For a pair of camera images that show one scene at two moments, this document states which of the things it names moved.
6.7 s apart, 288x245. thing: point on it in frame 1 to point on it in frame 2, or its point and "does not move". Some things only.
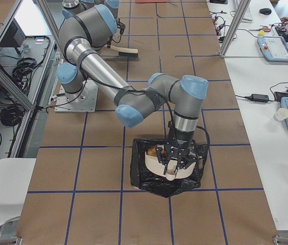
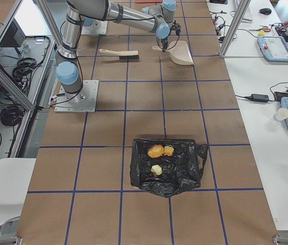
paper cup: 282,114 does not move
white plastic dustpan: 171,169 to 179,51
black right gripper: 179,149 to 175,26
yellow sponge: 261,32 does not move
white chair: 8,181 does not move
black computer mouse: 266,11 does not move
